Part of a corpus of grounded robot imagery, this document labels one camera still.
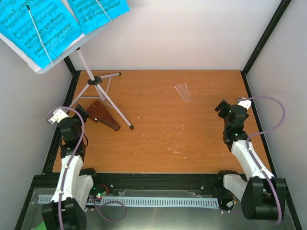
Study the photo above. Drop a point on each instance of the green paper scrap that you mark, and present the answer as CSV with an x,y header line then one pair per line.
x,y
41,226

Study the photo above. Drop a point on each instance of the light blue cable duct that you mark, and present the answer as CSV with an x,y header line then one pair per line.
x,y
154,202

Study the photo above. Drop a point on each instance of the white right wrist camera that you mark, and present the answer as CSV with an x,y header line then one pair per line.
x,y
244,102

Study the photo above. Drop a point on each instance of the clear plastic metronome cover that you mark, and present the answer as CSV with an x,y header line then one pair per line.
x,y
183,91

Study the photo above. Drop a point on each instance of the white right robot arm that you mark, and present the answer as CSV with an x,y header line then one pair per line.
x,y
262,195

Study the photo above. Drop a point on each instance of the blue sheet music right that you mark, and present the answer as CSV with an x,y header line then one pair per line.
x,y
92,14

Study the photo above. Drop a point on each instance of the brown wooden metronome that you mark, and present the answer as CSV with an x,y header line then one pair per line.
x,y
99,113

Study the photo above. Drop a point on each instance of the black aluminium frame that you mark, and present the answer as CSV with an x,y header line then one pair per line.
x,y
202,184

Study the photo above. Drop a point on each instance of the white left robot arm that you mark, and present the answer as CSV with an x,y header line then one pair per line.
x,y
66,210

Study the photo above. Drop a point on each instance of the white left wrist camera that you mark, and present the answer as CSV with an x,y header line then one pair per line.
x,y
57,116

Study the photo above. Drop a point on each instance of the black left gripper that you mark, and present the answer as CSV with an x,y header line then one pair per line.
x,y
82,112

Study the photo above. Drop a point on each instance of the blue sheet music left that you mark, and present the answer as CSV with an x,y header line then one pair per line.
x,y
42,29

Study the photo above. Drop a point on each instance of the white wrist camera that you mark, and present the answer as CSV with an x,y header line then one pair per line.
x,y
244,102
57,116

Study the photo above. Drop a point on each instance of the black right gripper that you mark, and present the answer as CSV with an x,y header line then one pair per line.
x,y
226,106

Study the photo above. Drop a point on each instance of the blue sheet music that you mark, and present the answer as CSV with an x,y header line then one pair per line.
x,y
42,29
92,14

